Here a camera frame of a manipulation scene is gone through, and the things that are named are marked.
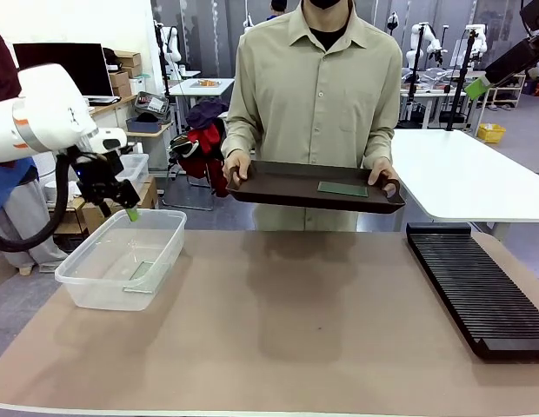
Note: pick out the person's right forearm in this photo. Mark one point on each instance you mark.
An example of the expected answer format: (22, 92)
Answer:
(237, 139)

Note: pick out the person's right hand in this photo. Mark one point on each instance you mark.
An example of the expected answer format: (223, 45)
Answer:
(237, 167)

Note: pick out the black tripod stand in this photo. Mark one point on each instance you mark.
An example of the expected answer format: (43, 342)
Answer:
(456, 108)

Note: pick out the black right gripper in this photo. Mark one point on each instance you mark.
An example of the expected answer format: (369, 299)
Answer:
(537, 17)

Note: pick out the person in blue top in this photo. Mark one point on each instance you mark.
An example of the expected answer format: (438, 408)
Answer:
(278, 8)

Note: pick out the green PCB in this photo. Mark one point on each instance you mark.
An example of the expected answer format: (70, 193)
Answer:
(342, 189)
(142, 270)

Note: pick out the black tilted crate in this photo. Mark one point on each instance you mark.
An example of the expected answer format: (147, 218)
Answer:
(152, 104)

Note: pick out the dark purple jacket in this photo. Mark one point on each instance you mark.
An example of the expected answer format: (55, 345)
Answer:
(206, 113)

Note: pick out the brown cardboard box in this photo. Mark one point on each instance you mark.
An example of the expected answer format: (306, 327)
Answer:
(150, 195)

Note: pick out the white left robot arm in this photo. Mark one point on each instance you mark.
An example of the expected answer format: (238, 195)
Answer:
(39, 117)

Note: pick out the person in maroon top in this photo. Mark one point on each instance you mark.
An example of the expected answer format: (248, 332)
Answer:
(8, 204)

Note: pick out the clear plastic box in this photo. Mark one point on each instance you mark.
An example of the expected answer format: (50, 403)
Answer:
(121, 252)

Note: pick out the wooden shelf unit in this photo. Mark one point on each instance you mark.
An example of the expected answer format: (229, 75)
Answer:
(508, 95)

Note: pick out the yellow basket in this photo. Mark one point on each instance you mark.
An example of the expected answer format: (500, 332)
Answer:
(491, 134)

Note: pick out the person's left hand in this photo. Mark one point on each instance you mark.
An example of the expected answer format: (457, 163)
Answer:
(382, 171)

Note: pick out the white background table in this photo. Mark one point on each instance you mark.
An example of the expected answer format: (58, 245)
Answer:
(187, 89)

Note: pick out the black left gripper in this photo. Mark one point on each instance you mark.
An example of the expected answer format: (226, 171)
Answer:
(97, 174)

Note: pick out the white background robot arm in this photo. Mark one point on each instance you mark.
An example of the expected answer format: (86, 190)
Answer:
(415, 48)

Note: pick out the grey plastic bin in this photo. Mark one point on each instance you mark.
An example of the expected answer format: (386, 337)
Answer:
(143, 126)

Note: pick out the black slotted rack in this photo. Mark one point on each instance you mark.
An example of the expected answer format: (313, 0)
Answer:
(478, 286)

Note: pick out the black computer monitor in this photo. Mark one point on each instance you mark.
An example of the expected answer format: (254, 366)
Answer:
(97, 65)

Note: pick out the stacked cardboard boxes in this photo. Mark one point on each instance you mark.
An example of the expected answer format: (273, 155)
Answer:
(121, 78)

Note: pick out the small wooden side table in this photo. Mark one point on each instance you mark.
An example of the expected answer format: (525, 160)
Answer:
(152, 130)

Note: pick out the person in beige shirt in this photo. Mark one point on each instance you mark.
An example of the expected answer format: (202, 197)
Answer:
(317, 87)

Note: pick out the dark brown tray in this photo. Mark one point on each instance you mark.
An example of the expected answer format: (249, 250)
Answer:
(295, 187)

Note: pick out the person's left forearm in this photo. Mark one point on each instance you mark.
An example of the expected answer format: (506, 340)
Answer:
(378, 143)

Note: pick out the red bag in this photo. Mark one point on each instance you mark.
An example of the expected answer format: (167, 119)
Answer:
(204, 147)

